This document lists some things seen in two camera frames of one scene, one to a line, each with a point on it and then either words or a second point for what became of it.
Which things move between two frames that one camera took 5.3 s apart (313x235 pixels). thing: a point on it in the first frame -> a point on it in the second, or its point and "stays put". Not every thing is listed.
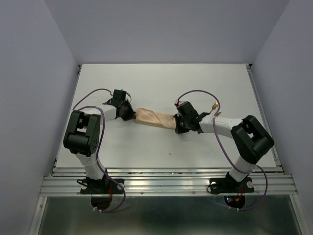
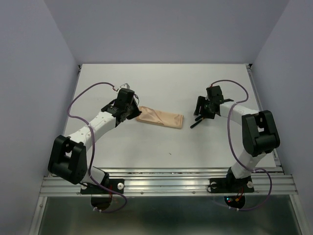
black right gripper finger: x=181 y=126 -> x=200 y=105
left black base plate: x=101 y=186 stays put
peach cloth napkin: x=146 y=116 stays put
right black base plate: x=229 y=185 stays put
